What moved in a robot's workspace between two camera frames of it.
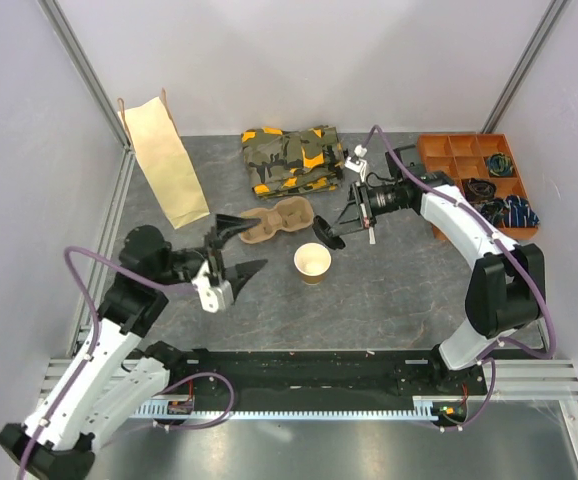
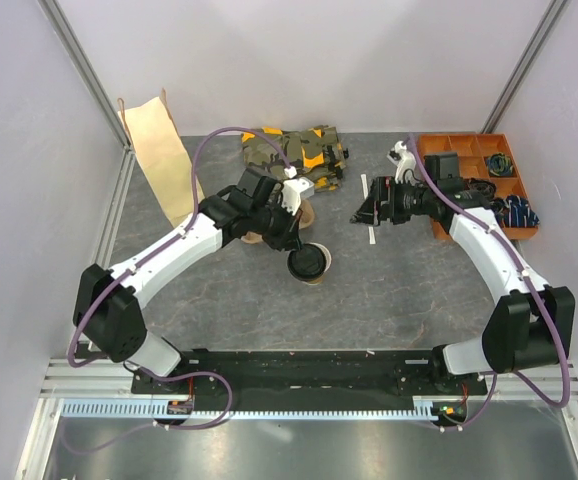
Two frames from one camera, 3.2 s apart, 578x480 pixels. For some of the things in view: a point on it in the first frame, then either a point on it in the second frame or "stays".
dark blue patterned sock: (494, 210) stays
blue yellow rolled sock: (499, 164) stays
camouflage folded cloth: (281, 162) stays
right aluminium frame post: (526, 66) stays
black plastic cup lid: (322, 230) → (307, 263)
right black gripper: (350, 219) → (371, 212)
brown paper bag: (157, 142) stays
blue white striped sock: (519, 213) stays
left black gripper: (238, 274) → (288, 239)
